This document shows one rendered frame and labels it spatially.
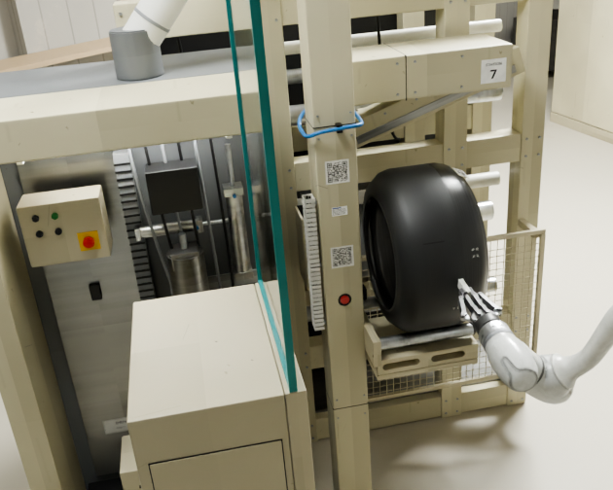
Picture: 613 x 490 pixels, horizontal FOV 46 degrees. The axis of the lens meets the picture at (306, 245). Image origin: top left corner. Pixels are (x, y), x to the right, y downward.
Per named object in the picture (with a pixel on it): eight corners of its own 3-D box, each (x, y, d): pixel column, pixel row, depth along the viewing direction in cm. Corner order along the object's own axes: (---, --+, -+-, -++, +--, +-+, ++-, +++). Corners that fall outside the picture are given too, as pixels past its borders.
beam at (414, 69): (340, 109, 239) (337, 63, 232) (323, 92, 262) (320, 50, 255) (512, 87, 247) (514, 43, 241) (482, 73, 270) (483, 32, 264)
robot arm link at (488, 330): (486, 333, 194) (477, 320, 199) (483, 359, 199) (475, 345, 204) (518, 329, 196) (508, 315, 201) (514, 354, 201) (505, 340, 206)
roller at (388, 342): (377, 340, 240) (373, 335, 244) (378, 353, 241) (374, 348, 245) (476, 324, 245) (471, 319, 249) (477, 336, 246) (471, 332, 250)
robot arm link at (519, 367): (474, 350, 196) (503, 368, 203) (498, 389, 184) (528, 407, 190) (503, 323, 193) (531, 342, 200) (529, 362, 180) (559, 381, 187)
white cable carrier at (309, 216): (314, 331, 243) (304, 199, 223) (311, 324, 248) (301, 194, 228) (327, 329, 244) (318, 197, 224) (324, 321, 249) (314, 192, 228)
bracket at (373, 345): (374, 367, 239) (373, 342, 235) (345, 309, 275) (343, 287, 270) (383, 366, 239) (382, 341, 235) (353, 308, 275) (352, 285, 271)
